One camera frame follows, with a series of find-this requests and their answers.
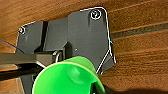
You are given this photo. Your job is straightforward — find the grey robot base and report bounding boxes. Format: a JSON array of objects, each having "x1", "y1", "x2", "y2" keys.
[{"x1": 15, "y1": 6, "x2": 118, "y2": 94}]

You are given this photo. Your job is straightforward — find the grey robot torso link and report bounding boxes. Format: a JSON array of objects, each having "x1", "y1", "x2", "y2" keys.
[{"x1": 0, "y1": 49, "x2": 64, "y2": 68}]

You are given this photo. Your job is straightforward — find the thin blue robot cable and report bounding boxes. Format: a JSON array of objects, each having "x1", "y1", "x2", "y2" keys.
[{"x1": 0, "y1": 38, "x2": 21, "y2": 54}]

